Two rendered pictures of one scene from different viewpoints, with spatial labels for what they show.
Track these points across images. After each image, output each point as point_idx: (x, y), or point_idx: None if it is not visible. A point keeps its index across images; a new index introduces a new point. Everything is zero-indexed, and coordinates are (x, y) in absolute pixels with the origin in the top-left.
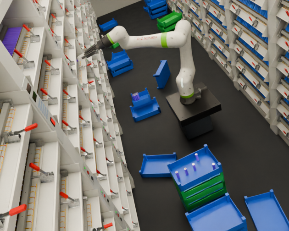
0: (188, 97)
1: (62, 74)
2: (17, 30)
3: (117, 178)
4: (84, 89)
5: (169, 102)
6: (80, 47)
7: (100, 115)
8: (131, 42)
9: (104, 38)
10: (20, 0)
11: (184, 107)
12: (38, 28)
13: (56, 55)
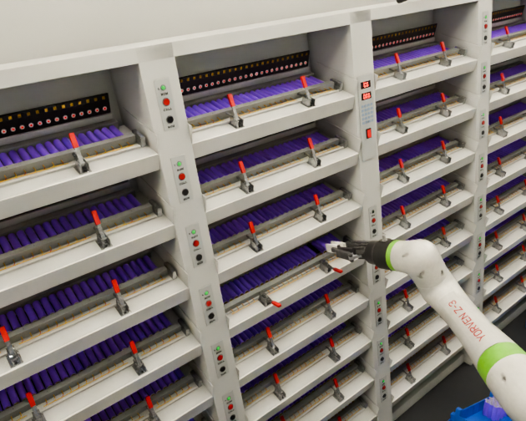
0: None
1: (132, 252)
2: (102, 137)
3: None
4: (256, 306)
5: None
6: (373, 229)
7: (303, 372)
8: (437, 298)
9: (381, 246)
10: (137, 90)
11: None
12: (145, 151)
13: (168, 215)
